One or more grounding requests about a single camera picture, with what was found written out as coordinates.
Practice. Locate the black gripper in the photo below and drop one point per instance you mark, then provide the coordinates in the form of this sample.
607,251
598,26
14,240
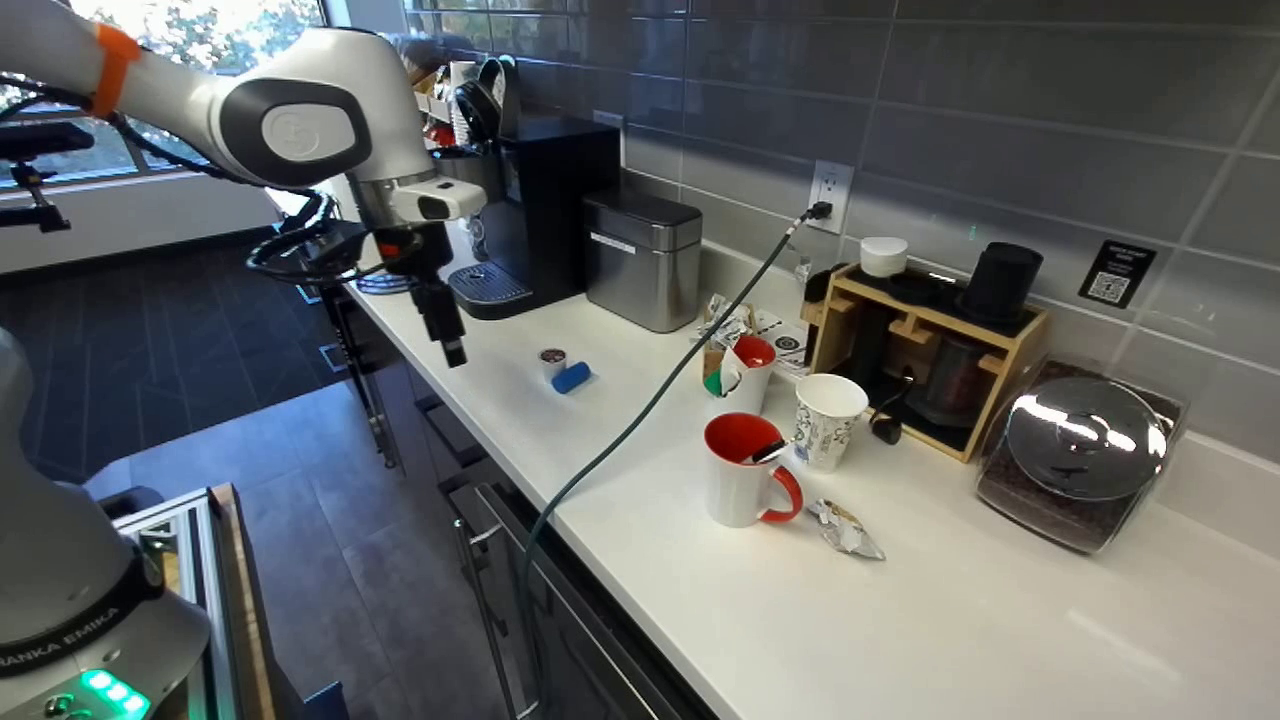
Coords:
433,274

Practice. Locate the wooden holder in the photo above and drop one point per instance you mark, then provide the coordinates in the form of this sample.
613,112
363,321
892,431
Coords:
1000,359

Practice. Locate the small round brown lid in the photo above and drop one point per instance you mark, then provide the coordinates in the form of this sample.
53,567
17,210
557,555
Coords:
554,359

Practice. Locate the blue sponge block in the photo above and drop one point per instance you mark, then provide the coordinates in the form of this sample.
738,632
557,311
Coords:
569,377

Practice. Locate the black coffee machine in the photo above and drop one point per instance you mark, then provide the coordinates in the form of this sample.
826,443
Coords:
560,185

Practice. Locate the stainless steel box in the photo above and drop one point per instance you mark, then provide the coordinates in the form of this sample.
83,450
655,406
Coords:
647,260

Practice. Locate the white mug green print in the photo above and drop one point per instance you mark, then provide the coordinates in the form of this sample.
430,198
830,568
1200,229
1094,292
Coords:
746,381

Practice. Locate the white mug red inside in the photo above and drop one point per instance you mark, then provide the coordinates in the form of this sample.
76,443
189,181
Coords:
738,482

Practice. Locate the dark lower cabinet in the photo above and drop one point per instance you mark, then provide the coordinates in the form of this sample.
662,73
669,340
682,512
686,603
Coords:
587,643

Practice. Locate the small clear glass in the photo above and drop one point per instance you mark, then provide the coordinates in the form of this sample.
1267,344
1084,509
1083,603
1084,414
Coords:
791,348

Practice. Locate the white patterned mug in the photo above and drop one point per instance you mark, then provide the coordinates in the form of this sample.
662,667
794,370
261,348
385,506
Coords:
826,426

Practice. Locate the crumpled foil wrapper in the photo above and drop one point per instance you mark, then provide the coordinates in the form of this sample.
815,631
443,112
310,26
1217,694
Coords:
845,531

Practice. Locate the white round cap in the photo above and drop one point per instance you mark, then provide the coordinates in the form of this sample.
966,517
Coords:
881,257

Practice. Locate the black cylinder speaker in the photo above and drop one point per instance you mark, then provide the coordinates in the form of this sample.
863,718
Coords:
1000,283

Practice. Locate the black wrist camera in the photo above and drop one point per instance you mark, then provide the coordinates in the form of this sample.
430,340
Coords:
391,251

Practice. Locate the aluminium frame cart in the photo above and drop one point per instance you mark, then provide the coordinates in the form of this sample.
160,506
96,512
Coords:
200,560

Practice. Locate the window with dark frame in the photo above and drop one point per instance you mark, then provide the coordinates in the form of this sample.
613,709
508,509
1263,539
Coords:
212,26

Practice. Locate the white wall power outlet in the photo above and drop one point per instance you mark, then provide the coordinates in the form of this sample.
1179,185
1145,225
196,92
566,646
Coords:
830,185

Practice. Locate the black camera tripod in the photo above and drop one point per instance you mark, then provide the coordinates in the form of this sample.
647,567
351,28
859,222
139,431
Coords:
34,146

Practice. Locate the QR code wall plaque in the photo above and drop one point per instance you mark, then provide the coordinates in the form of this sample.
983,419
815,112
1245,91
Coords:
1117,274

